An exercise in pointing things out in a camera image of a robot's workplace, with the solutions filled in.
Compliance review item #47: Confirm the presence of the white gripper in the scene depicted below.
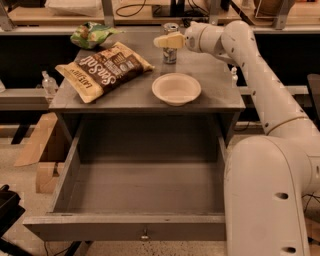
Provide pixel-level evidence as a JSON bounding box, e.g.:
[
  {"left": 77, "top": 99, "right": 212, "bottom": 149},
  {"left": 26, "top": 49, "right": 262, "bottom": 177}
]
[{"left": 153, "top": 22, "right": 211, "bottom": 53}]

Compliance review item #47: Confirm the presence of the silver redbull can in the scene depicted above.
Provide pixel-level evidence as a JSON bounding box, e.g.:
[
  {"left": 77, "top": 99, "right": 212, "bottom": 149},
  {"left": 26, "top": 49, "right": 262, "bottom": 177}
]
[{"left": 163, "top": 23, "right": 179, "bottom": 64}]

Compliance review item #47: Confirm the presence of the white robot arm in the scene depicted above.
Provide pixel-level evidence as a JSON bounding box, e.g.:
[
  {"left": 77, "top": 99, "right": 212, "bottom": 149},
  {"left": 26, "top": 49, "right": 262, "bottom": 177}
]
[{"left": 154, "top": 21, "right": 320, "bottom": 256}]

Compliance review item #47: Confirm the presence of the grey cabinet with top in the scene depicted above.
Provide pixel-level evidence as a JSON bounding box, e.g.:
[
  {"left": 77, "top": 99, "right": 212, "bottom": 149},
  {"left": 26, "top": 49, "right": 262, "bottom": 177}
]
[{"left": 49, "top": 27, "right": 245, "bottom": 140}]

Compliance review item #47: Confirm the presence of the open grey top drawer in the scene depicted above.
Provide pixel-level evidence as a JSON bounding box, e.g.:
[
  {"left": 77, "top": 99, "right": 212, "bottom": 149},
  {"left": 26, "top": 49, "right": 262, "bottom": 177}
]
[{"left": 24, "top": 115, "right": 226, "bottom": 241}]

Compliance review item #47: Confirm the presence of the metal drawer knob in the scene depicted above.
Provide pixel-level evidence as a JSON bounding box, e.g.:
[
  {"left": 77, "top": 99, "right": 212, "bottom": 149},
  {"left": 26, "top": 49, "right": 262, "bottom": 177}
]
[{"left": 140, "top": 228, "right": 150, "bottom": 241}]

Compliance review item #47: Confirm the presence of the white paper bowl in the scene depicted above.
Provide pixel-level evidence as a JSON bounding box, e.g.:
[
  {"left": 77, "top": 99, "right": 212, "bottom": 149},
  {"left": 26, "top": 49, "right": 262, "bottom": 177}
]
[{"left": 152, "top": 73, "right": 201, "bottom": 106}]

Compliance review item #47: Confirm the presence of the white pump bottle right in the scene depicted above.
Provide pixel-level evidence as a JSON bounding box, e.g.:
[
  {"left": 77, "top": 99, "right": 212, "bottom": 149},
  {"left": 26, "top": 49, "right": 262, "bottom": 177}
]
[{"left": 230, "top": 66, "right": 238, "bottom": 87}]

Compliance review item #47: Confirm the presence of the green snack bag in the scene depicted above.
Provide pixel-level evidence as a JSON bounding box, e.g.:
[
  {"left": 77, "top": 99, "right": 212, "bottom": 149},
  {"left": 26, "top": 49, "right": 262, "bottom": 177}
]
[{"left": 70, "top": 22, "right": 120, "bottom": 50}]

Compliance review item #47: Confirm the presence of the brown sea salt chip bag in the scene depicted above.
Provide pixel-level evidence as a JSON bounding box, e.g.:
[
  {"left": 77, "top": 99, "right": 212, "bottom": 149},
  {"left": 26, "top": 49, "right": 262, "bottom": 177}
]
[{"left": 56, "top": 42, "right": 154, "bottom": 103}]

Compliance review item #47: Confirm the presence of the clear sanitizer bottle left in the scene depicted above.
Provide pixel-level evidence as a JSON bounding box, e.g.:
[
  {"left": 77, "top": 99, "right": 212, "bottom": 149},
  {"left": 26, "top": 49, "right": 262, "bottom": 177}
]
[{"left": 42, "top": 71, "right": 59, "bottom": 96}]

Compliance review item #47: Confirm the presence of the wooden background workbench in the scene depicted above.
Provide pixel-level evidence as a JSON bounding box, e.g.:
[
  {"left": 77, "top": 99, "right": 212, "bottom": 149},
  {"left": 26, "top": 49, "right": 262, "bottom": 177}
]
[{"left": 0, "top": 0, "right": 320, "bottom": 33}]

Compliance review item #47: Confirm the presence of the cardboard box left floor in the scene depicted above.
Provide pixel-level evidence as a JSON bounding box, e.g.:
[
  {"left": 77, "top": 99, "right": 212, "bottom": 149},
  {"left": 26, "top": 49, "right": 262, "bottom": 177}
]
[{"left": 14, "top": 112, "right": 69, "bottom": 194}]

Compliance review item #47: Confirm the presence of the black case bottom left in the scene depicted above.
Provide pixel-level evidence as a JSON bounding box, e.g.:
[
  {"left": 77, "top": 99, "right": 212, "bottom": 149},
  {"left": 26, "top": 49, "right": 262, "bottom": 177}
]
[{"left": 0, "top": 184, "right": 25, "bottom": 236}]

